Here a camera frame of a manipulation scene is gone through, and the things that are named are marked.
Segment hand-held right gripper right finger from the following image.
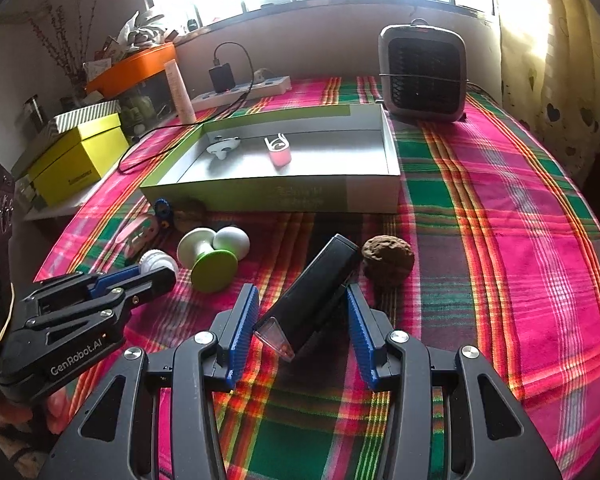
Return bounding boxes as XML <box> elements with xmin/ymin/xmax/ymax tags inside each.
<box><xmin>346</xmin><ymin>284</ymin><xmax>563</xmax><ymax>480</ymax></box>

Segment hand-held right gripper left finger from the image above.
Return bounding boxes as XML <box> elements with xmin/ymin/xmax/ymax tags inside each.
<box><xmin>37</xmin><ymin>282</ymin><xmax>259</xmax><ymax>480</ymax></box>

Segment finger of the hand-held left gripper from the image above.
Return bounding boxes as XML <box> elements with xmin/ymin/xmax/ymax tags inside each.
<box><xmin>22</xmin><ymin>265</ymin><xmax>149</xmax><ymax>314</ymax></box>
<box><xmin>27</xmin><ymin>265</ymin><xmax>177</xmax><ymax>334</ymax></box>

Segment white round roller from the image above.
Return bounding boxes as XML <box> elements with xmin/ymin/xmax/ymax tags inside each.
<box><xmin>138</xmin><ymin>248</ymin><xmax>179</xmax><ymax>281</ymax></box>

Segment pink and white clip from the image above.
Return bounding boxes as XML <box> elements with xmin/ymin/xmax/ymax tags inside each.
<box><xmin>117</xmin><ymin>212</ymin><xmax>162</xmax><ymax>257</ymax></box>

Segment green and white spool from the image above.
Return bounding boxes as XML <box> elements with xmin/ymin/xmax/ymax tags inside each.
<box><xmin>177</xmin><ymin>227</ymin><xmax>239</xmax><ymax>294</ymax></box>

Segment black bike light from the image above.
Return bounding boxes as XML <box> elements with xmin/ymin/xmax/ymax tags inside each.
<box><xmin>252</xmin><ymin>233</ymin><xmax>362</xmax><ymax>362</ymax></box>

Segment blue cord loop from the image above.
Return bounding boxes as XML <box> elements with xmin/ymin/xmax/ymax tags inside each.
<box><xmin>153</xmin><ymin>198</ymin><xmax>174</xmax><ymax>231</ymax></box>

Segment white egg-shaped ball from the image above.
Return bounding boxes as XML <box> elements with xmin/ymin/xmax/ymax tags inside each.
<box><xmin>214</xmin><ymin>227</ymin><xmax>251</xmax><ymax>262</ymax></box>

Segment green cardboard box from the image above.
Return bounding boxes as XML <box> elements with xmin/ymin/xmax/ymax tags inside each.
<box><xmin>140</xmin><ymin>103</ymin><xmax>402</xmax><ymax>214</ymax></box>

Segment person's left hand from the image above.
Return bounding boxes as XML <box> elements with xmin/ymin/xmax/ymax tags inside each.
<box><xmin>44</xmin><ymin>391</ymin><xmax>76</xmax><ymax>436</ymax></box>

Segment brown walnut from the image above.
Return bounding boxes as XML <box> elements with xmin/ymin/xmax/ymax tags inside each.
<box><xmin>362</xmin><ymin>234</ymin><xmax>414</xmax><ymax>289</ymax></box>
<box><xmin>174</xmin><ymin>199</ymin><xmax>207</xmax><ymax>232</ymax></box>

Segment yellow box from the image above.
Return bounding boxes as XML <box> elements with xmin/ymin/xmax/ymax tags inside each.
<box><xmin>27</xmin><ymin>112</ymin><xmax>131</xmax><ymax>209</ymax></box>

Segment small white plastic holder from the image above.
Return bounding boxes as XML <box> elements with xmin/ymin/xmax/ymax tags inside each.
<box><xmin>205</xmin><ymin>136</ymin><xmax>242</xmax><ymax>161</ymax></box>

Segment plaid blanket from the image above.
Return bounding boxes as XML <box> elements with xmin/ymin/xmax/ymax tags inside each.
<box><xmin>32</xmin><ymin>75</ymin><xmax>600</xmax><ymax>480</ymax></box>

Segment striped box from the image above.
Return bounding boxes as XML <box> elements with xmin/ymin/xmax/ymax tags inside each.
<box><xmin>16</xmin><ymin>99</ymin><xmax>122</xmax><ymax>162</ymax></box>

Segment pink cap with white clip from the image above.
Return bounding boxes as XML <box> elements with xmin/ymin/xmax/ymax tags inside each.
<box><xmin>263</xmin><ymin>131</ymin><xmax>293</xmax><ymax>167</ymax></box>

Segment metal jar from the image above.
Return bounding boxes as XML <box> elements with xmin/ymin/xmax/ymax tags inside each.
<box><xmin>22</xmin><ymin>96</ymin><xmax>49</xmax><ymax>127</ymax></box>

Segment white tube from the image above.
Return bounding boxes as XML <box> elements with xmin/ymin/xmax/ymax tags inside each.
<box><xmin>164</xmin><ymin>59</ymin><xmax>197</xmax><ymax>125</ymax></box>

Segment orange box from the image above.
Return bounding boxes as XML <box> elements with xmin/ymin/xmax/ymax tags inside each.
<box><xmin>85</xmin><ymin>42</ymin><xmax>177</xmax><ymax>99</ymax></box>

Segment white power strip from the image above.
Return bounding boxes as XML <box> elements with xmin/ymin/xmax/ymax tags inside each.
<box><xmin>190</xmin><ymin>75</ymin><xmax>292</xmax><ymax>109</ymax></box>

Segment dried branches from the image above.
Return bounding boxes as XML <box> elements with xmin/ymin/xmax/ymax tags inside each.
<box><xmin>27</xmin><ymin>2</ymin><xmax>88</xmax><ymax>88</ymax></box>

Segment white crumpled bag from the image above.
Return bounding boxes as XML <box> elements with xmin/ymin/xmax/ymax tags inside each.
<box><xmin>114</xmin><ymin>9</ymin><xmax>167</xmax><ymax>54</ymax></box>

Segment grey fan heater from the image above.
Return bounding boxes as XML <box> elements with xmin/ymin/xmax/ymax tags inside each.
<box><xmin>378</xmin><ymin>18</ymin><xmax>468</xmax><ymax>124</ymax></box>

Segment cream heart-pattern curtain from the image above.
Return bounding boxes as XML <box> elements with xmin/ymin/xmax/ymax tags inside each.
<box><xmin>495</xmin><ymin>0</ymin><xmax>600</xmax><ymax>183</ymax></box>

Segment black charger with cable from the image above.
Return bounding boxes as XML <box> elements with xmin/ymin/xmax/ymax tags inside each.
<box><xmin>117</xmin><ymin>42</ymin><xmax>256</xmax><ymax>176</ymax></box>

